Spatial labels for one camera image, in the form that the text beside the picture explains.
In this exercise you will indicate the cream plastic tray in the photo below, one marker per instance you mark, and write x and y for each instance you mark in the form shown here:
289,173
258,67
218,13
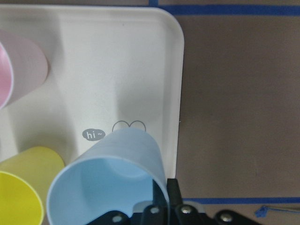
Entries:
108,67

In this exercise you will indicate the yellow plastic cup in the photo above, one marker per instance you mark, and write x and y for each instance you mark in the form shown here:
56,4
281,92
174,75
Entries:
24,183

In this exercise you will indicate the light blue plastic cup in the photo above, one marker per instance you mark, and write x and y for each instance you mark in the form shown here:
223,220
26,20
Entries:
117,173

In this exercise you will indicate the pink plastic cup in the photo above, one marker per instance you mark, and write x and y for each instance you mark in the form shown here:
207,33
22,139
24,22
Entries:
23,67

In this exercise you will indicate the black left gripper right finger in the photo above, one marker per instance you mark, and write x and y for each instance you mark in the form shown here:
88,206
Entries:
174,193

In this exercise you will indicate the brown paper table cover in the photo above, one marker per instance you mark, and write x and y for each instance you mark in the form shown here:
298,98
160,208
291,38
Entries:
239,136

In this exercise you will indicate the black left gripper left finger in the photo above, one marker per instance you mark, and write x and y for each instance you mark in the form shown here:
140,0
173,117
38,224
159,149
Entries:
158,196

